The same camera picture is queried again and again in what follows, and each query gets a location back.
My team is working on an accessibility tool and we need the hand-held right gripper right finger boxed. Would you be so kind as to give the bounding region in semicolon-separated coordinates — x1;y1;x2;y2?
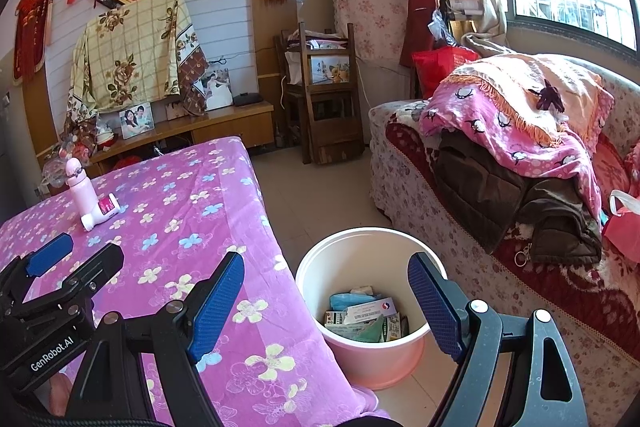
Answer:
407;252;590;427

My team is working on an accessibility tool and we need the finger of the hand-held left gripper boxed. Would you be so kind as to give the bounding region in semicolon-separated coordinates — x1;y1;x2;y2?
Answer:
0;233;75;305
22;243;125;314

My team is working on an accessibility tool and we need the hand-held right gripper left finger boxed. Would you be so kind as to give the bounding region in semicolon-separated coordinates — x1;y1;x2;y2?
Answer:
65;251;246;427

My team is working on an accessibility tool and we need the white plastic bucket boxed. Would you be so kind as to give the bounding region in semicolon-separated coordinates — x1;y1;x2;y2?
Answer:
295;228;451;390

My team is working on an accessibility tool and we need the white pill bottle pink label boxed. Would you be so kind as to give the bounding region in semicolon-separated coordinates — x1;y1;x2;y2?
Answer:
81;193;122;233

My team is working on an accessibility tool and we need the pink thermos bottle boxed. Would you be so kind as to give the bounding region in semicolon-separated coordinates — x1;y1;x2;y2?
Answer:
59;158;101;215

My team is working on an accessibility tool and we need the purple floral tablecloth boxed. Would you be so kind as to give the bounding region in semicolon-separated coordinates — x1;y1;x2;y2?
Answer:
0;136;391;427

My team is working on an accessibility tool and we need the grey refrigerator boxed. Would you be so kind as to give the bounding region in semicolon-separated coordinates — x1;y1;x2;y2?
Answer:
0;92;13;223

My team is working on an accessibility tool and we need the red plush sofa throw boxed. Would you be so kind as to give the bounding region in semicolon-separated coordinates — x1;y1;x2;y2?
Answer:
385;122;640;343

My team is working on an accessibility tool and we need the brown jacket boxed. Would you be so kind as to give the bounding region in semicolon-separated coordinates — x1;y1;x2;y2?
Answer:
432;132;603;265

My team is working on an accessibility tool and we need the floral covered sofa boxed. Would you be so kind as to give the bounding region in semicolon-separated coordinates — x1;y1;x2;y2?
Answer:
369;54;640;427

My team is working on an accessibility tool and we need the white red ornament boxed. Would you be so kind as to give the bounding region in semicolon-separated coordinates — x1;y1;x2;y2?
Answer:
95;119;119;150

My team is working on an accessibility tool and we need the framed couple photo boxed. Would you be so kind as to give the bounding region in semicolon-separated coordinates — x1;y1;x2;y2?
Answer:
119;104;154;139

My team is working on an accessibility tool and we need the pink printed blanket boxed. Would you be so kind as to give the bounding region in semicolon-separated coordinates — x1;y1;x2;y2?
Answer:
419;82;603;218

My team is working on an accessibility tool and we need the wooden cabinet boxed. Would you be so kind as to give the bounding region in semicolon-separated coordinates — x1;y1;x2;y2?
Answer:
90;101;276;178

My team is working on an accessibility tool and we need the dark wooden chair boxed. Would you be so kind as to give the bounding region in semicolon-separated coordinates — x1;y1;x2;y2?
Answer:
274;34;307;148
299;23;365;165

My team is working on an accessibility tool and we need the pink paper bag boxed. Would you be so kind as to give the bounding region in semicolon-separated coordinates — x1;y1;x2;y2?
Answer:
600;189;640;263

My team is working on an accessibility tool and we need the wedding photo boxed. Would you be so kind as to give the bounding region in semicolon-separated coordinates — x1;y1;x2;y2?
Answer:
200;68;234;112

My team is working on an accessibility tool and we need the checked floral cloth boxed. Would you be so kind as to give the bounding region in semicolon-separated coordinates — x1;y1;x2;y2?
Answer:
65;0;210;142

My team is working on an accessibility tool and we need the dark maroon bow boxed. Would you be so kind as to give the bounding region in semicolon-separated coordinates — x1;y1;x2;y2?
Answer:
532;79;566;112

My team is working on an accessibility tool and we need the peach fringed blanket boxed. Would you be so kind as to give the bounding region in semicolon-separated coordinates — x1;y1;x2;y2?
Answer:
442;54;616;152

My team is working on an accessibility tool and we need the fruit print box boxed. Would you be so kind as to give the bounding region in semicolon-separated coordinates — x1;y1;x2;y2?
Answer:
310;56;352;85

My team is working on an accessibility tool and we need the dark red hanging garment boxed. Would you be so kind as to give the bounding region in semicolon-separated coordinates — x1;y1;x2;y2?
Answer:
400;0;443;68

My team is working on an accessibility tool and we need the red string wall decoration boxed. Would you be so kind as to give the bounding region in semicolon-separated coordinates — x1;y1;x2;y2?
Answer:
15;0;58;82

